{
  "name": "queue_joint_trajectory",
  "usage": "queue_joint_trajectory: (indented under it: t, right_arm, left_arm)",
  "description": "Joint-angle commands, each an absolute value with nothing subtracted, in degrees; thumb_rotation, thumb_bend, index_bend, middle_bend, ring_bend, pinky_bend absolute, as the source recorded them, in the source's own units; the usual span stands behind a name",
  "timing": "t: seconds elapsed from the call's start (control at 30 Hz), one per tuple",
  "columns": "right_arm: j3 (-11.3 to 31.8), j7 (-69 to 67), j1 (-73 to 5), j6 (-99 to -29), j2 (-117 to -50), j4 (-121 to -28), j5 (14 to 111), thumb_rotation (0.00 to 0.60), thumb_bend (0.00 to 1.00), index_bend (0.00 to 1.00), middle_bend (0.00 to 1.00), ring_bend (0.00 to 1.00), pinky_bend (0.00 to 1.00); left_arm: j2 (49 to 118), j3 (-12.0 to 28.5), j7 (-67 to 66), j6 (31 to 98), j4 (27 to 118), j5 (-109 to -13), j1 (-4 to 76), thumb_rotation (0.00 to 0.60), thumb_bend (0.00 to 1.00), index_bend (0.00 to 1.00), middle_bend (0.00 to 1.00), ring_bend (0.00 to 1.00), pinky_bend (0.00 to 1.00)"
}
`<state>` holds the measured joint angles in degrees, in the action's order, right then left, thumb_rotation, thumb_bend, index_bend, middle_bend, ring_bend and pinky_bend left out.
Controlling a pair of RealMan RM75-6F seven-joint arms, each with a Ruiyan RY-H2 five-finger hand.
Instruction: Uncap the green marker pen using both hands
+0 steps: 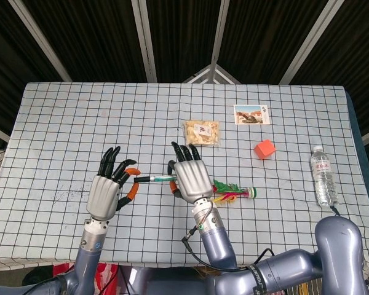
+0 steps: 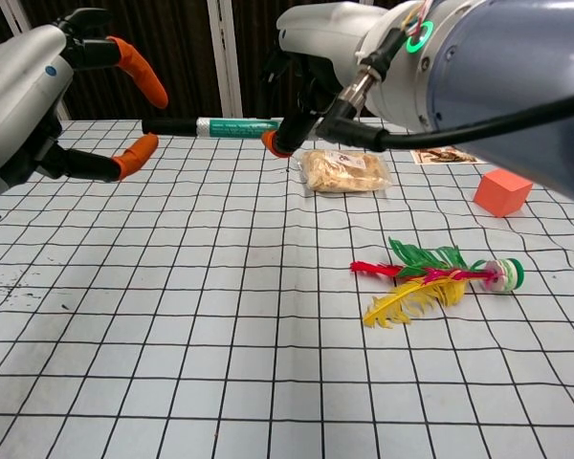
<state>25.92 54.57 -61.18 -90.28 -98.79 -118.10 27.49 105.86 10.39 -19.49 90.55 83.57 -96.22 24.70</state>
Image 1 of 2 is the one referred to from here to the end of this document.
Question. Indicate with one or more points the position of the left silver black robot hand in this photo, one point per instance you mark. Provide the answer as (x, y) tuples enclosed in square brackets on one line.
[(103, 196)]

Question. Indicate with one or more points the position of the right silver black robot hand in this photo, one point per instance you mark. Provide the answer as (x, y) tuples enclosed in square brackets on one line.
[(192, 181)]

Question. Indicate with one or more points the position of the white green marker body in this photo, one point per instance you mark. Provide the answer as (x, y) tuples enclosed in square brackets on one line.
[(163, 178)]

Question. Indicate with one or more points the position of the black marker cap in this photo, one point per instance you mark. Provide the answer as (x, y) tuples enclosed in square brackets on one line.
[(142, 179)]

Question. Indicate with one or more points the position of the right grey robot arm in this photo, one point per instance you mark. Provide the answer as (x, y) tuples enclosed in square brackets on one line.
[(283, 273)]

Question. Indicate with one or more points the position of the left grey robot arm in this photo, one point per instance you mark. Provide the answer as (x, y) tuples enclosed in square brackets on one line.
[(87, 261)]

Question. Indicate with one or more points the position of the colourful feather shuttlecock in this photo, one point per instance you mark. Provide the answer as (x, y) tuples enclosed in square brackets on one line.
[(232, 192)]

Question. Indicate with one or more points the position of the clear bag of snacks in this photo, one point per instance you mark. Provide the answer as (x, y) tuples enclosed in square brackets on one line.
[(202, 133)]

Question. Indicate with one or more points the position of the red printed bag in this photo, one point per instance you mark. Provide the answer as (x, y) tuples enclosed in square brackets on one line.
[(107, 273)]

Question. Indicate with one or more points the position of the orange cube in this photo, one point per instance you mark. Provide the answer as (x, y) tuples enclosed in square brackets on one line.
[(264, 150)]

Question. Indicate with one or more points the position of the picture postcard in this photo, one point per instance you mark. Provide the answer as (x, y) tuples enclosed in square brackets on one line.
[(251, 114)]

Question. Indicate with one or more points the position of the grey robot torso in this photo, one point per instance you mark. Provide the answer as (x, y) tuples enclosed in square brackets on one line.
[(166, 284)]

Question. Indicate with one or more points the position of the clear plastic water bottle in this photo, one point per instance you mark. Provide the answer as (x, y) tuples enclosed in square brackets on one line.
[(323, 178)]

